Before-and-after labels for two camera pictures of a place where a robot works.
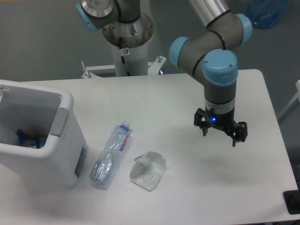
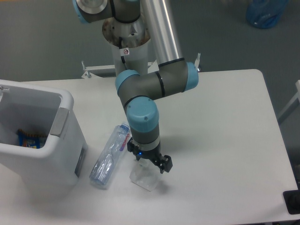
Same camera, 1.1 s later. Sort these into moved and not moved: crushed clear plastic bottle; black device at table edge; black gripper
Moved: black gripper
Not moved: crushed clear plastic bottle; black device at table edge
